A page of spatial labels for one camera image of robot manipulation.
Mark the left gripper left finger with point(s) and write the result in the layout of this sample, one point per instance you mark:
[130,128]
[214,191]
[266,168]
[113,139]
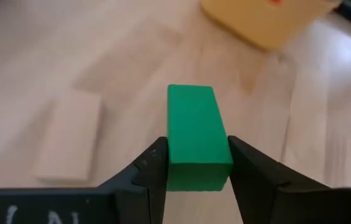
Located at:
[150,186]

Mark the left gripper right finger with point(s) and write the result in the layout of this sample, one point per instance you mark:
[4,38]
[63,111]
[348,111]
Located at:
[262,193]

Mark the long green block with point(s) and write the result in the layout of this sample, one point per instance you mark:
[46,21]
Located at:
[197,140]

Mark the natural wood block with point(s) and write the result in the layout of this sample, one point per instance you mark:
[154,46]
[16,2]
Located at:
[69,137]

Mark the yellow plastic bin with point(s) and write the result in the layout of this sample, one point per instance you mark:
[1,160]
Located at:
[265,21]

